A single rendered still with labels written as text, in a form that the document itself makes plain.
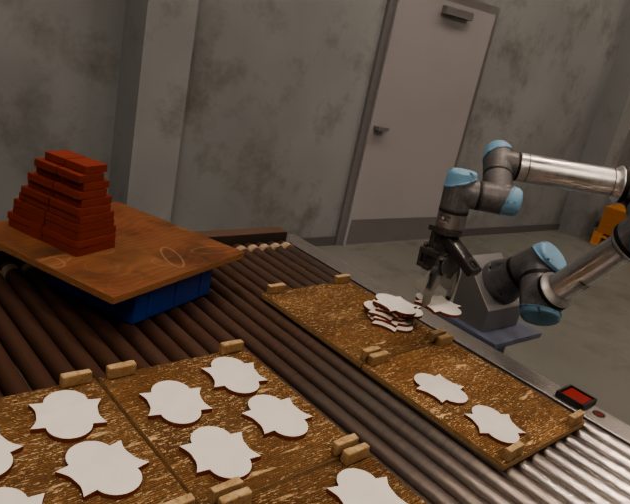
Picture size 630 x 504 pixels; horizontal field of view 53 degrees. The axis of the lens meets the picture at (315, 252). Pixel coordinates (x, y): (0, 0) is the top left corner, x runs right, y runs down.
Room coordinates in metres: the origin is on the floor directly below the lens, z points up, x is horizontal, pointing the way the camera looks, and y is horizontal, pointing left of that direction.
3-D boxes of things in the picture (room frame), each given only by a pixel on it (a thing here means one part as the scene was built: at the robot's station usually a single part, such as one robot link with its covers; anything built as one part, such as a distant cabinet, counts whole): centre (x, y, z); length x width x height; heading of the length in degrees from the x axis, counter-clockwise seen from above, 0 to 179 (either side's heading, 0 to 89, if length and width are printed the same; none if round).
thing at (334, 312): (1.65, -0.14, 0.93); 0.41 x 0.35 x 0.02; 45
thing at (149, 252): (1.57, 0.53, 1.03); 0.50 x 0.50 x 0.02; 65
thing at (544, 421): (1.35, -0.44, 0.93); 0.41 x 0.35 x 0.02; 45
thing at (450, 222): (1.58, -0.32, 1.28); 0.08 x 0.08 x 0.05
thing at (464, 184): (1.58, -0.32, 1.36); 0.09 x 0.08 x 0.11; 88
